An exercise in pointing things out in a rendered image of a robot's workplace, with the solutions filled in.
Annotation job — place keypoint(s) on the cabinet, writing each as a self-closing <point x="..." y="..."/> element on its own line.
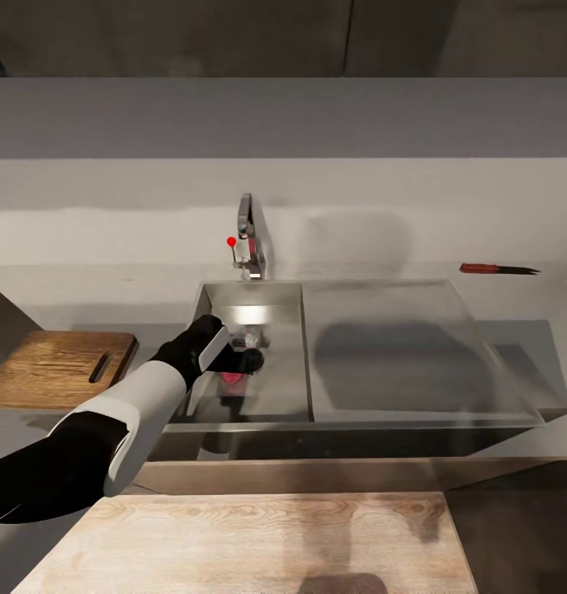
<point x="456" y="38"/>
<point x="173" y="38"/>

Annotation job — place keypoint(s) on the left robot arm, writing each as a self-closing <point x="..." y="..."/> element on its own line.
<point x="98" y="449"/>

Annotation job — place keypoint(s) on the drop in sink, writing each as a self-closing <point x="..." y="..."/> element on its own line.
<point x="374" y="354"/>

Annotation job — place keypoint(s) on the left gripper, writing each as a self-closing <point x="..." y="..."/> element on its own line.
<point x="237" y="362"/>

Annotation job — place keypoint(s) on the cutting board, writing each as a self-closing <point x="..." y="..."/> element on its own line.
<point x="56" y="369"/>

